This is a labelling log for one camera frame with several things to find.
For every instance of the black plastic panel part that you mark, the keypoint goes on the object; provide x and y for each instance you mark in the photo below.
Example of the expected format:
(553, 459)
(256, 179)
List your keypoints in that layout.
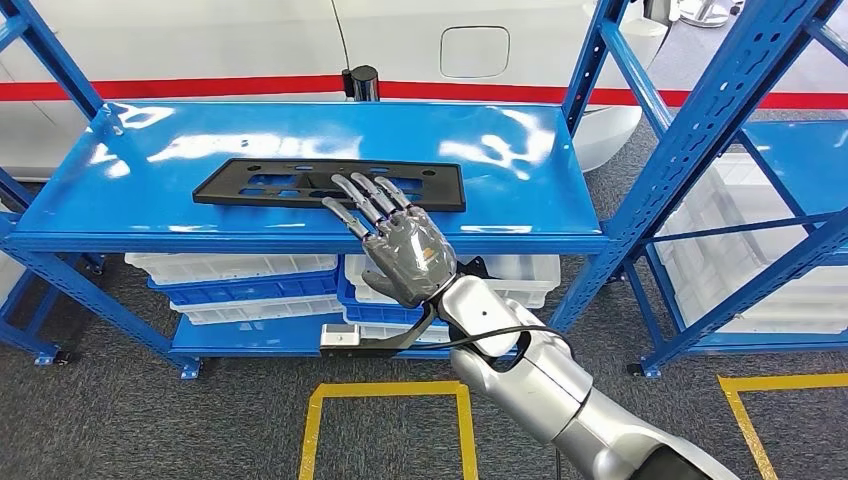
(265, 182)

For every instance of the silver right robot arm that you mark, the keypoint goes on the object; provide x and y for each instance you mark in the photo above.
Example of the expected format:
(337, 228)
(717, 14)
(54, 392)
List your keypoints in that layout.
(530, 384)

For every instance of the black curved strip part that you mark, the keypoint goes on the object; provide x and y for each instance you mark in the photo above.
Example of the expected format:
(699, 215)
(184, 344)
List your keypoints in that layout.
(474, 265)

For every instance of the blue metal shelf rack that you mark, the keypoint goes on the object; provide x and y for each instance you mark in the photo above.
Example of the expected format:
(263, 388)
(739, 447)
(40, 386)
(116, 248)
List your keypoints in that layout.
(795, 166)
(265, 132)

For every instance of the blue plastic bin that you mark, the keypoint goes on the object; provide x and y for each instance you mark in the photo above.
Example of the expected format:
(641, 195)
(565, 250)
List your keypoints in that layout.
(245, 290)
(361, 311)

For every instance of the yellow floor tape square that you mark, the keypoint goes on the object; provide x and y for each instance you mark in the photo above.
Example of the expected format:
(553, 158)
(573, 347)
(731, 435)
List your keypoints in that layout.
(391, 389)
(782, 381)

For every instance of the stacked white plastic bins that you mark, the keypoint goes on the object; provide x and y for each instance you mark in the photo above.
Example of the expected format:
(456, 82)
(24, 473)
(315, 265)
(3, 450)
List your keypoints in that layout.
(729, 265)

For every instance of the white office chair base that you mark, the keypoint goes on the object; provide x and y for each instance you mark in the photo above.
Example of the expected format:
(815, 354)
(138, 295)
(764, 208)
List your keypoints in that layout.
(705, 13)

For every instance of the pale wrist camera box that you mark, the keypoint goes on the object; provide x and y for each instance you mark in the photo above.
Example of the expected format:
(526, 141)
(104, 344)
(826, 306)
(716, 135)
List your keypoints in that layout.
(339, 334)

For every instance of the black stanchion post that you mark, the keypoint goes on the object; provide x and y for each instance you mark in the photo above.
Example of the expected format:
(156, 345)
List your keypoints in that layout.
(363, 83)

